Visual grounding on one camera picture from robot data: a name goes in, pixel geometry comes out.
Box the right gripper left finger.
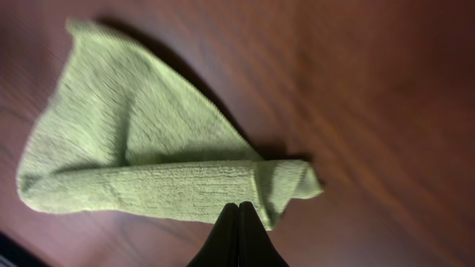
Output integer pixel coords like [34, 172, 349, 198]
[187, 203, 238, 267]

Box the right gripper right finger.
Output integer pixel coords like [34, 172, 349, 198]
[238, 202, 289, 267]

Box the green microfiber cloth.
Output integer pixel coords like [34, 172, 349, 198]
[16, 21, 322, 229]

